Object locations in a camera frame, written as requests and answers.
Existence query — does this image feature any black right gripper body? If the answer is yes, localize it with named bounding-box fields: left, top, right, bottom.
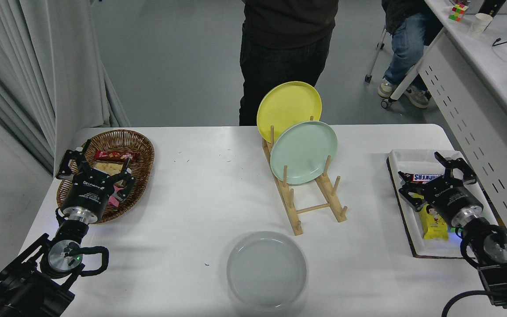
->
left=423, top=177, right=484, bottom=227

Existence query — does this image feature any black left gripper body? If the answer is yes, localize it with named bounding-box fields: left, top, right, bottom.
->
left=62, top=173, right=124, bottom=222

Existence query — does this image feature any yellow plate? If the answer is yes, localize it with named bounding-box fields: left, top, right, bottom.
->
left=257, top=81, right=323, bottom=144

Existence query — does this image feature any grey plate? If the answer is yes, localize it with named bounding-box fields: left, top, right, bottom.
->
left=227, top=231, right=308, bottom=312

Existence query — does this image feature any mint green plate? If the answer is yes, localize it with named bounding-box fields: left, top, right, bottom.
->
left=270, top=121, right=338, bottom=185

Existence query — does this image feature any wooden plate rack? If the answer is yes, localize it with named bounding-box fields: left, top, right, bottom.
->
left=262, top=115, right=349, bottom=236

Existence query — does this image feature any brown Snickers bar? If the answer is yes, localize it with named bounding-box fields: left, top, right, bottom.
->
left=398, top=172, right=450, bottom=183

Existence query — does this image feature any pink snack pack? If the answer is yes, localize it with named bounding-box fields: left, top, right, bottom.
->
left=107, top=183, right=126, bottom=207

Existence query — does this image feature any pale yellow snack pack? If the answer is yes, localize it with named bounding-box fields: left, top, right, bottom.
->
left=92, top=162, right=125, bottom=178

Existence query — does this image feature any yellow cartoon snack pack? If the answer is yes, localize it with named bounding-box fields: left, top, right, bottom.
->
left=419, top=203, right=449, bottom=241

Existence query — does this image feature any white tray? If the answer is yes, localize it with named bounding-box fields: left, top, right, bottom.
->
left=386, top=149, right=500, bottom=259

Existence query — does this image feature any red snack bar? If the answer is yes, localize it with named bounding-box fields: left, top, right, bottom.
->
left=94, top=150, right=136, bottom=162

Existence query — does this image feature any brown wicker basket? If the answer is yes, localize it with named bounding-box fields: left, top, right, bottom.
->
left=56, top=129, right=155, bottom=224

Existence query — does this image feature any white perforated desk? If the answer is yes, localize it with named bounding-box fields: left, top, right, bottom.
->
left=416, top=0, right=507, bottom=265

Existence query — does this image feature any grey curtain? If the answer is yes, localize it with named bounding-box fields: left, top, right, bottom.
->
left=0, top=0, right=132, bottom=174

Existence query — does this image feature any seated person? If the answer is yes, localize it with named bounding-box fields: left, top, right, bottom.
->
left=378, top=0, right=445, bottom=109

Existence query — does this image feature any white paper cup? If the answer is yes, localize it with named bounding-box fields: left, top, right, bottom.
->
left=469, top=13, right=494, bottom=37

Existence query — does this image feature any colourful puzzle cube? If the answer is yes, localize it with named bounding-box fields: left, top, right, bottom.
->
left=448, top=4, right=470, bottom=22

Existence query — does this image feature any standing person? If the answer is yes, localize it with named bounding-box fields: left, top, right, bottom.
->
left=239, top=0, right=339, bottom=127

